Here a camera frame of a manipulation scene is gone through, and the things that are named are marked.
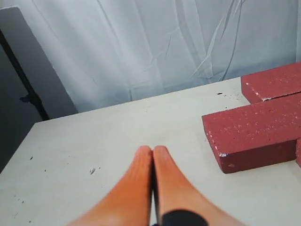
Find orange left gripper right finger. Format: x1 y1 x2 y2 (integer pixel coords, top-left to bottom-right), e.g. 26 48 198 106
153 145 244 226

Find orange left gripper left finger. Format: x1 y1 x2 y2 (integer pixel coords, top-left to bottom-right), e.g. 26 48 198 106
69 146 152 226

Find red brick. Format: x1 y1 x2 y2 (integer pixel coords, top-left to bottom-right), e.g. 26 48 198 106
202 94 301 174
296 138 301 167

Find rear row left brick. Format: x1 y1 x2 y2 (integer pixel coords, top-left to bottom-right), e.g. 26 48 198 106
241 62 301 104

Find black stand pole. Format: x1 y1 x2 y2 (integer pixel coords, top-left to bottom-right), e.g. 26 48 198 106
0 31 50 121

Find white backdrop cloth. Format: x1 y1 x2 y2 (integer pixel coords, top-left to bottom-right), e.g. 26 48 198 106
18 0 301 113

